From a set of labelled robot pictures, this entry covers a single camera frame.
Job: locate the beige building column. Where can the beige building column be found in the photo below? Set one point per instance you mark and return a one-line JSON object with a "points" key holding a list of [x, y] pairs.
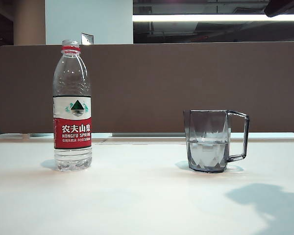
{"points": [[29, 22]]}

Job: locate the white partition support bracket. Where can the white partition support bracket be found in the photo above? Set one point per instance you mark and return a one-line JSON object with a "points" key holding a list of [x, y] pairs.
{"points": [[25, 136]]}

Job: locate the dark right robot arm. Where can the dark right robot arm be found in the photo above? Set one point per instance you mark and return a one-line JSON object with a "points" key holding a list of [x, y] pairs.
{"points": [[284, 7]]}

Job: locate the teal object behind partition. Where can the teal object behind partition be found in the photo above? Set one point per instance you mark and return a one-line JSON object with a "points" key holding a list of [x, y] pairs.
{"points": [[40, 134]]}

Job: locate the white ceiling light strip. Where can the white ceiling light strip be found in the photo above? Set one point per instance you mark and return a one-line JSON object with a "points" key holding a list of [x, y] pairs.
{"points": [[186, 17]]}

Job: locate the clear red-label water bottle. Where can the clear red-label water bottle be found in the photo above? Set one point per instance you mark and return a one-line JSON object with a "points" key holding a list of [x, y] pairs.
{"points": [[72, 127]]}

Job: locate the grey transparent plastic cup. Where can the grey transparent plastic cup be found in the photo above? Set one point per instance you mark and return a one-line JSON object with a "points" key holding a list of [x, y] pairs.
{"points": [[205, 151]]}

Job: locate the metal wall plate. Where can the metal wall plate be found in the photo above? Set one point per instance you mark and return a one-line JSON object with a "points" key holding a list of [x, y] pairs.
{"points": [[87, 39]]}

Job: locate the brown desk partition panel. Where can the brown desk partition panel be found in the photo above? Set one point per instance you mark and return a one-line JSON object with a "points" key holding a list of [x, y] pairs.
{"points": [[186, 80]]}

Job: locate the grey bar behind partition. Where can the grey bar behind partition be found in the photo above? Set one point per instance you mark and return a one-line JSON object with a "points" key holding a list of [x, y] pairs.
{"points": [[149, 134]]}

